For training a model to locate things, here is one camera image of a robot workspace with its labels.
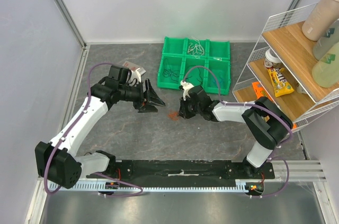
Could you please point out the beige pump bottle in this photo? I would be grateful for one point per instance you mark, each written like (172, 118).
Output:
(319, 20)

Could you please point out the slotted cable duct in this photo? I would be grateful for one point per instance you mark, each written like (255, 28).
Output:
(106, 186)

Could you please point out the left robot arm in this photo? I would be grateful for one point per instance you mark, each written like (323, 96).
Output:
(57, 160)

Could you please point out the white wire shelf rack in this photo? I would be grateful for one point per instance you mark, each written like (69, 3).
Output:
(283, 35)

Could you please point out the yellow candy bag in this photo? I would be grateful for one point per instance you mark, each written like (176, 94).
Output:
(280, 85)

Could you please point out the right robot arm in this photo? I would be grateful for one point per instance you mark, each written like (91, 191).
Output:
(267, 123)

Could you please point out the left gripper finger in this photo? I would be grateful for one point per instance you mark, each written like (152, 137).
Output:
(150, 95)
(148, 109)

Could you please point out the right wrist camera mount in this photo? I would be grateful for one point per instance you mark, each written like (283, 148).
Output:
(185, 87)

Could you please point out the grey-green pump bottle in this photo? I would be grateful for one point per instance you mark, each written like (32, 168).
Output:
(326, 41)

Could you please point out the playing card box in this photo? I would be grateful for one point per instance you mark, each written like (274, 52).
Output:
(134, 67)

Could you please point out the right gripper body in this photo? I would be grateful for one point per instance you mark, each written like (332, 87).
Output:
(187, 107)

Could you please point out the orange snack box upper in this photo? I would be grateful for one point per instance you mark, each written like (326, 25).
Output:
(260, 91)

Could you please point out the green compartment bin tray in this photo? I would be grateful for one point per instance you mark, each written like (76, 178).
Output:
(199, 62)

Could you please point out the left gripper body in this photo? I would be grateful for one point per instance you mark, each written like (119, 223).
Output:
(135, 94)

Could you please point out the light green pump bottle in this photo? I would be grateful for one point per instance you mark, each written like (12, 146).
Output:
(325, 72)

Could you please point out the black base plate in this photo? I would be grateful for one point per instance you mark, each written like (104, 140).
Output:
(129, 169)

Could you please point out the paper coffee cup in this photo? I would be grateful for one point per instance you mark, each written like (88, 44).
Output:
(272, 60)

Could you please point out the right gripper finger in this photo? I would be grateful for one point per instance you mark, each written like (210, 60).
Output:
(182, 111)
(188, 115)

